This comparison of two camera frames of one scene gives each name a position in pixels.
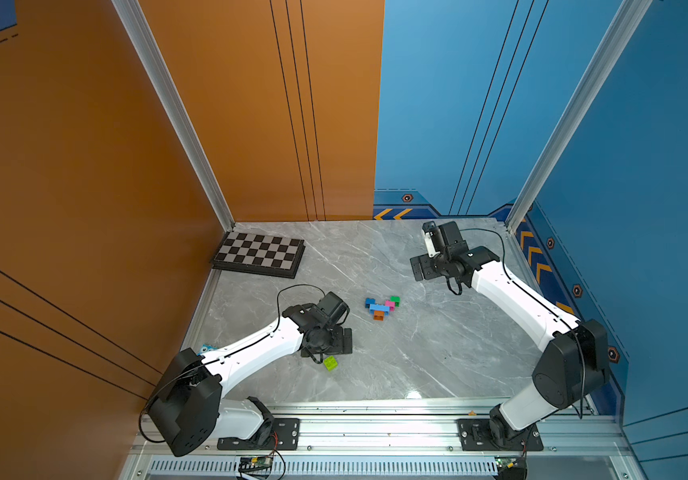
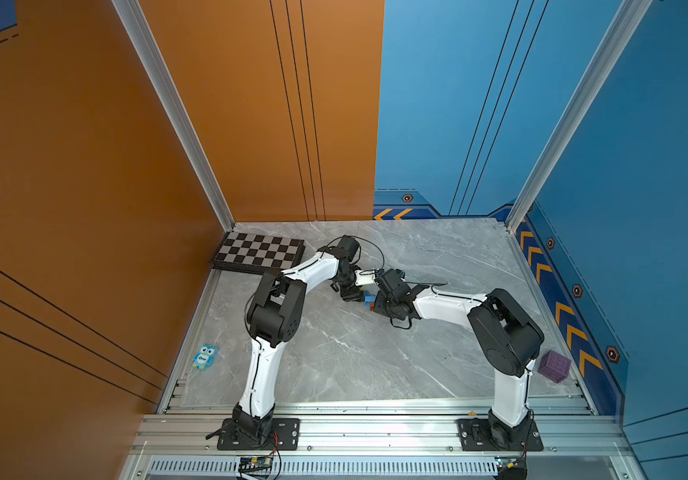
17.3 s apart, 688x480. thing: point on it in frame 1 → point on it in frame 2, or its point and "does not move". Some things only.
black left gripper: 339,346 → 352,294
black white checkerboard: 267,255 does not move
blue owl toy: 205,349 does not move
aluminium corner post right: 626,22 does not move
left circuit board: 258,466 does not move
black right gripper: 422,262 → 379,296
